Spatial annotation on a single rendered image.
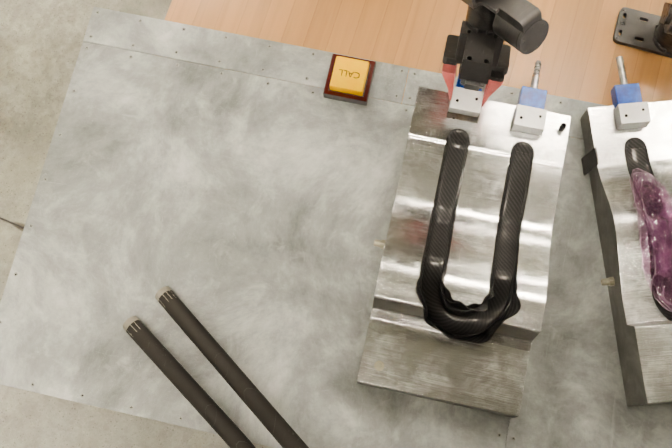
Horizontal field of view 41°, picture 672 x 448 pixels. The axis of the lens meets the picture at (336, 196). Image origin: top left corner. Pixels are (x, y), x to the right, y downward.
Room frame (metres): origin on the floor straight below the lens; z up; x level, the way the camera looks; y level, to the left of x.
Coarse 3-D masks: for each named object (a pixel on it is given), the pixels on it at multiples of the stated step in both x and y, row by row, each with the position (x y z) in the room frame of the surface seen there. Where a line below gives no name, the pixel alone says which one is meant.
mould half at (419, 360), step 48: (432, 96) 0.55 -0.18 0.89; (432, 144) 0.46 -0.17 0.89; (480, 144) 0.45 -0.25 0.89; (432, 192) 0.38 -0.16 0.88; (480, 192) 0.37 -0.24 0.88; (528, 192) 0.36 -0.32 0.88; (480, 240) 0.29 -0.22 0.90; (528, 240) 0.28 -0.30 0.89; (384, 288) 0.22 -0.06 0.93; (480, 288) 0.21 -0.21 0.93; (528, 288) 0.20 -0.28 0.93; (384, 336) 0.16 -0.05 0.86; (432, 336) 0.15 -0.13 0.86; (528, 336) 0.13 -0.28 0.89; (384, 384) 0.08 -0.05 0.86; (432, 384) 0.07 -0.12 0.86; (480, 384) 0.07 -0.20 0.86
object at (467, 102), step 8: (456, 88) 0.54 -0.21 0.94; (456, 96) 0.52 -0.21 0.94; (464, 96) 0.52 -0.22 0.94; (472, 96) 0.52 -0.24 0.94; (480, 96) 0.52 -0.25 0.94; (456, 104) 0.51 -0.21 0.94; (464, 104) 0.51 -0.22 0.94; (472, 104) 0.51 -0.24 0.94; (480, 104) 0.50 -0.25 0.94; (456, 112) 0.51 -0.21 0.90; (464, 112) 0.50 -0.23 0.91; (472, 112) 0.50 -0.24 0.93
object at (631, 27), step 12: (624, 12) 0.70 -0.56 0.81; (636, 12) 0.70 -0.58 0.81; (624, 24) 0.68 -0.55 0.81; (636, 24) 0.67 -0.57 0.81; (648, 24) 0.67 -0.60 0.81; (660, 24) 0.66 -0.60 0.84; (624, 36) 0.65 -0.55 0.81; (636, 36) 0.65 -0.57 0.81; (648, 36) 0.65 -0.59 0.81; (660, 36) 0.64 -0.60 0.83; (636, 48) 0.63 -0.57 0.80; (648, 48) 0.63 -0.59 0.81; (660, 48) 0.62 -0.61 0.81
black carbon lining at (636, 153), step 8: (632, 144) 0.44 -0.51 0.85; (640, 144) 0.44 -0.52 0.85; (624, 152) 0.42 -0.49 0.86; (632, 152) 0.42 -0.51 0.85; (640, 152) 0.42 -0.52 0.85; (632, 160) 0.41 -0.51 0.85; (640, 160) 0.41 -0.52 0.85; (648, 160) 0.41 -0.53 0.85; (632, 168) 0.39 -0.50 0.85; (640, 168) 0.39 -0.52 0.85; (648, 168) 0.39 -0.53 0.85; (656, 304) 0.16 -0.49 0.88; (664, 312) 0.15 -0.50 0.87
